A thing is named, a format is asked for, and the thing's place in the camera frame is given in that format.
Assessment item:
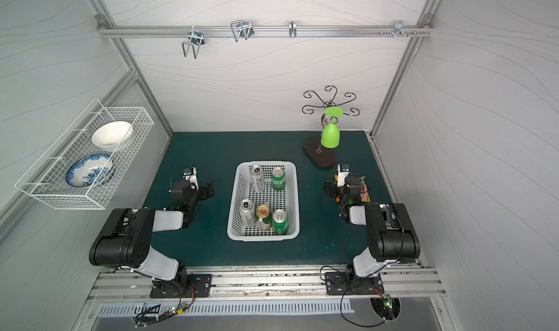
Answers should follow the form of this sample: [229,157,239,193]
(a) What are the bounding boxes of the silver can front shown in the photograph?
[240,199,256,227]

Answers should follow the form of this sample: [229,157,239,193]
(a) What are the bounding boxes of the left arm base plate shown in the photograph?
[149,274,213,299]

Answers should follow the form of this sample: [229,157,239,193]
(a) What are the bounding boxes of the metal hook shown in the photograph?
[181,27,205,59]
[230,20,254,42]
[288,20,297,38]
[378,21,417,38]

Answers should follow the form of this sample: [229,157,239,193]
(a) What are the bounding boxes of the blue patterned plate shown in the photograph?
[65,153,114,188]

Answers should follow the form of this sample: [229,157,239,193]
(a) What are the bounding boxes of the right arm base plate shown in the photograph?
[323,272,384,296]

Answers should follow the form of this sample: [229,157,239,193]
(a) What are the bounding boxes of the white bowl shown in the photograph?
[91,121,134,153]

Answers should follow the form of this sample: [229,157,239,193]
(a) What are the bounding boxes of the gold top green can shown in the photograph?
[256,204,272,231]

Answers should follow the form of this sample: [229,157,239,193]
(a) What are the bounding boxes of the white slotted cable duct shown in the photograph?
[98,299,355,318]

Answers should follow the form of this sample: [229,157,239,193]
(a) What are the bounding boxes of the fruit candy bag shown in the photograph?
[360,179,371,203]

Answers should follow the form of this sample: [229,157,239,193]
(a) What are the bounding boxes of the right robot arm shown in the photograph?
[323,175,421,279]

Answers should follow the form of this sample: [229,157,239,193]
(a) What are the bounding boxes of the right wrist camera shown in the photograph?
[336,164,350,188]

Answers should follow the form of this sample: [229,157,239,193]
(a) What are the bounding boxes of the right base cable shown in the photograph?
[318,265,400,329]

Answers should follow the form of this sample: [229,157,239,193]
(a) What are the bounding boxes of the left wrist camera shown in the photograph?
[183,167,199,190]

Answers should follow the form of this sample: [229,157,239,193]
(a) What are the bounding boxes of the aluminium top rail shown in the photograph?
[98,24,434,39]

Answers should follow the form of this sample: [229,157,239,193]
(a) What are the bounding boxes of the left base cables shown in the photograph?
[132,280,197,328]

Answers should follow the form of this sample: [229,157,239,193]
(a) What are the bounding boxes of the green can front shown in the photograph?
[272,209,289,236]

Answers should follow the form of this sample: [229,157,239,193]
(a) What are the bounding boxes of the black metal cup stand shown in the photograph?
[301,85,360,169]

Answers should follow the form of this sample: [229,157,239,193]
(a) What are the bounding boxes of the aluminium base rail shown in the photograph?
[87,264,446,303]

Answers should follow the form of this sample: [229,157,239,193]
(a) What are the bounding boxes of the white wire wall basket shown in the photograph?
[15,99,154,210]

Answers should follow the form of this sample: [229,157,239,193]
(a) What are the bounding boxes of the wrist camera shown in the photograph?
[336,164,350,188]
[183,167,199,190]

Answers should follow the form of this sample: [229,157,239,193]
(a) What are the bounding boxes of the silver can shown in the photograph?
[250,165,265,193]
[240,199,256,227]

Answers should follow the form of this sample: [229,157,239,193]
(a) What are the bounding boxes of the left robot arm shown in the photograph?
[89,179,215,287]

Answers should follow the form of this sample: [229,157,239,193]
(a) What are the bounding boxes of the green plastic goblet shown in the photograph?
[320,107,344,149]

